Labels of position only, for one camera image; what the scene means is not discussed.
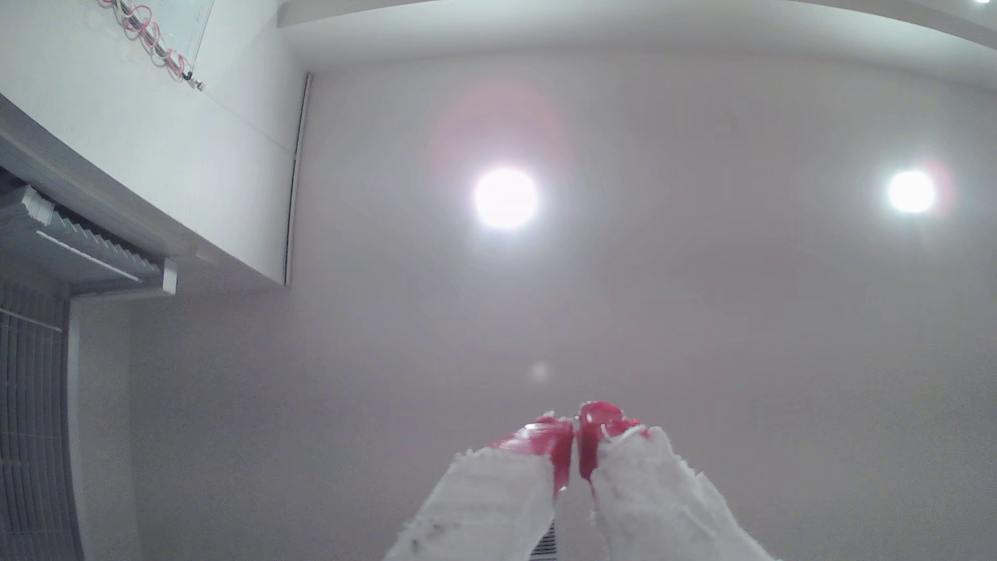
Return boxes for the grey vertical trim strip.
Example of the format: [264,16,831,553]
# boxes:
[282,73,313,287]

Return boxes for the round ceiling light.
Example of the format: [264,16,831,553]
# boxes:
[471,165,542,232]
[886,169,938,215]

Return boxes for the white-wrapped red gripper finger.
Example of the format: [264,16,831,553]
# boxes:
[578,401,780,561]
[383,413,576,561]

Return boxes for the dark stand pole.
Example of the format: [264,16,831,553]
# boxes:
[113,0,206,92]

